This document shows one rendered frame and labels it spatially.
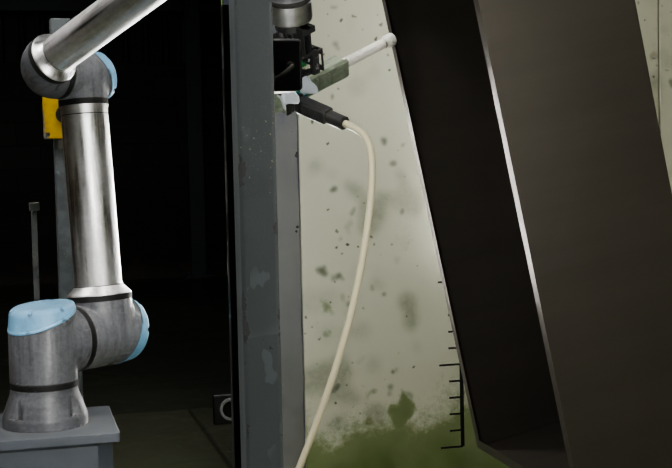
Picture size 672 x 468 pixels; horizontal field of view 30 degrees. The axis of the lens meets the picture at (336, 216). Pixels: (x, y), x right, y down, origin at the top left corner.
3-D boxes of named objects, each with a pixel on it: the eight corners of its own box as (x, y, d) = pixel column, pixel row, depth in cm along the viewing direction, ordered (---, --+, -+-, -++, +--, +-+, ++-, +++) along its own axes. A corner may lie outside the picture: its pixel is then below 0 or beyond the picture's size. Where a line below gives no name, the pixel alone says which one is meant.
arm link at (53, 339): (-6, 382, 280) (-9, 304, 279) (55, 370, 294) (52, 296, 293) (38, 388, 271) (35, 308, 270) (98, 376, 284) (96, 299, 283)
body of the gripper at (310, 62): (300, 86, 261) (295, 33, 254) (271, 75, 266) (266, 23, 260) (325, 72, 266) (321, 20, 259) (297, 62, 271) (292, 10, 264)
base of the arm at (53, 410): (1, 435, 270) (0, 390, 270) (2, 418, 289) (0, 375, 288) (91, 429, 275) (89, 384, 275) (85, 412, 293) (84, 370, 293)
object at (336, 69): (303, 135, 253) (227, 101, 267) (304, 156, 256) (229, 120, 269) (455, 53, 282) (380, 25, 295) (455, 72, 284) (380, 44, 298)
